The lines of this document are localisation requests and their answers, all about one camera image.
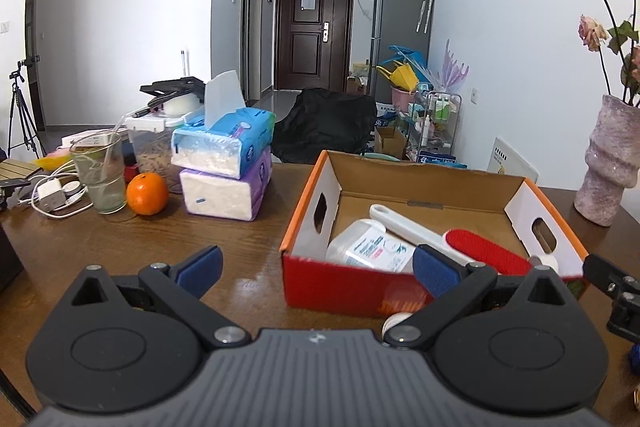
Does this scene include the red white lint brush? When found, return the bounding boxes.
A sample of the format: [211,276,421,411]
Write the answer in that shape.
[369,204,532,275]

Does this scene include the blue ridged cap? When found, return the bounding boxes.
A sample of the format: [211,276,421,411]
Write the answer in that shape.
[628,343,640,376]

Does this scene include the white plastic bottle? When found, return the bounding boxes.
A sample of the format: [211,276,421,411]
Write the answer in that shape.
[326,219,416,273]

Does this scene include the white bottle cap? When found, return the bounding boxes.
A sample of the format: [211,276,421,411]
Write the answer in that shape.
[381,312,411,337]

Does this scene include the orange fruit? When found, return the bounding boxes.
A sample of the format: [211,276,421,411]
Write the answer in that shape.
[126,172,169,217]

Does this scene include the purple tissue pack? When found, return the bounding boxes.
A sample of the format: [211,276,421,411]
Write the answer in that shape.
[180,146,272,221]

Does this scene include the pink textured vase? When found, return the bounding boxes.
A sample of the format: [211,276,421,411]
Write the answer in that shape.
[574,94,639,227]

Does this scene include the red cardboard box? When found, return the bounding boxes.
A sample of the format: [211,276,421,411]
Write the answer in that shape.
[280,150,587,317]

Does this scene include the clear food container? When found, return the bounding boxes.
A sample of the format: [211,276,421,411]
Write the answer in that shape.
[125,107,204,194]

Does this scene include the clear drinking glass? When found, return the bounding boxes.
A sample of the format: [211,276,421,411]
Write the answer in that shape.
[70,130,126,215]

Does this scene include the blue tissue pack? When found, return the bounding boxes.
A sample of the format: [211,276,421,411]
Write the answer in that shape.
[171,70,276,179]

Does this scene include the black bag on chair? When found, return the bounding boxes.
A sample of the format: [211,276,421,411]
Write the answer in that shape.
[271,88,378,165]

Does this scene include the black tripod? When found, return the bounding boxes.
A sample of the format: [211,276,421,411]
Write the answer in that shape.
[6,58,47,158]

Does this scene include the grey refrigerator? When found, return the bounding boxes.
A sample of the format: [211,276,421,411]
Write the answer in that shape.
[369,0,431,103]

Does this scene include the dried pink roses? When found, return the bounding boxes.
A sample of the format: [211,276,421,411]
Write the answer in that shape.
[577,0,639,108]

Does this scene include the dark brown door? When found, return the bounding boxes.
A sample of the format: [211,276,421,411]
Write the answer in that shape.
[273,0,355,92]

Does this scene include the wire storage rack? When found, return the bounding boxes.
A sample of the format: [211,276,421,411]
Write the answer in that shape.
[406,91,462,165]

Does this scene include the white charger with cable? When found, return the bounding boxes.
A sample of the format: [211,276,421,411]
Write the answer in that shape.
[17,159,93,220]

